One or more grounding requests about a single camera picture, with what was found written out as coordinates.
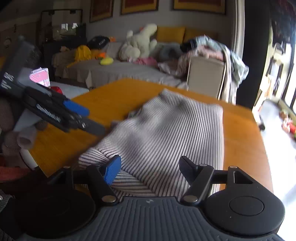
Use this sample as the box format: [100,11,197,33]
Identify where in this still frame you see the black cap on sofa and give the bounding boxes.
[86,35,110,50]

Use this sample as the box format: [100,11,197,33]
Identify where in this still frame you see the yellow plush toy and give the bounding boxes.
[100,57,114,66]

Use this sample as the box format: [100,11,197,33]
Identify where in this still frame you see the pink cloth on sofa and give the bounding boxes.
[128,57,158,67]

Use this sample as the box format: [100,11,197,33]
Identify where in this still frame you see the red glossy object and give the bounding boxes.
[50,86,63,94]

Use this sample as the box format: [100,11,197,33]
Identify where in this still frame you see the yellow sofa cushion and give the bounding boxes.
[156,26,186,44]

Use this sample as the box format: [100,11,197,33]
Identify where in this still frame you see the white plush duck toy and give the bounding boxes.
[118,24,158,61]

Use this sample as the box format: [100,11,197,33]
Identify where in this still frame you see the pink striped box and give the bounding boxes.
[29,68,50,87]

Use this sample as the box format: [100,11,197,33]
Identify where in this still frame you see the white side table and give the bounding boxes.
[20,82,79,132]

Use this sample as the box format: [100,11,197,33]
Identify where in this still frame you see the grey sofa with sheet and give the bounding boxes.
[52,42,188,90]

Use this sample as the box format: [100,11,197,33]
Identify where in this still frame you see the pile of clothes on armrest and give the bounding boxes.
[158,34,250,105]

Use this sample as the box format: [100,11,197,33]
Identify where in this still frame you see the framed red wall picture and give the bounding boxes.
[120,0,159,15]

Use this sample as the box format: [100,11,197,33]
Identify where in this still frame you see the grey neck pillow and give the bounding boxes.
[151,42,183,62]

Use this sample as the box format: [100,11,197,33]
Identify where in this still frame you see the red bowl with greens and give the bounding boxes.
[279,109,295,140]

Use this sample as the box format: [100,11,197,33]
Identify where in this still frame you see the grey striped knit sweater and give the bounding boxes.
[78,89,224,198]

